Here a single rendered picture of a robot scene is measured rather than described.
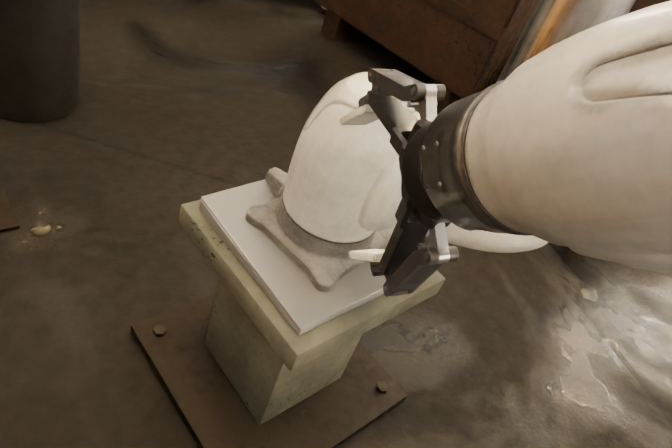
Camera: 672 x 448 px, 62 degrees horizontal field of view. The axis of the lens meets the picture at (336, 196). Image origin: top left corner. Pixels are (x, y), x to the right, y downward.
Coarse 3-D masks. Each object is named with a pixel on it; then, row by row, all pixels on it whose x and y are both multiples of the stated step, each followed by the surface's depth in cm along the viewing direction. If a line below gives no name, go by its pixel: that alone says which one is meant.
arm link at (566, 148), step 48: (576, 48) 23; (624, 48) 20; (528, 96) 24; (576, 96) 22; (624, 96) 20; (480, 144) 28; (528, 144) 24; (576, 144) 21; (624, 144) 20; (480, 192) 29; (528, 192) 25; (576, 192) 22; (624, 192) 20; (576, 240) 25; (624, 240) 22
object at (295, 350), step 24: (192, 216) 86; (192, 240) 88; (216, 240) 84; (216, 264) 83; (240, 264) 81; (240, 288) 79; (432, 288) 91; (264, 312) 76; (360, 312) 81; (384, 312) 83; (264, 336) 77; (288, 336) 74; (312, 336) 75; (336, 336) 77; (288, 360) 74
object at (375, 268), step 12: (408, 204) 42; (396, 216) 45; (408, 216) 44; (396, 228) 46; (408, 228) 45; (420, 228) 45; (396, 240) 46; (408, 240) 46; (420, 240) 47; (384, 252) 49; (396, 252) 47; (408, 252) 48; (372, 264) 50; (384, 264) 49; (396, 264) 48
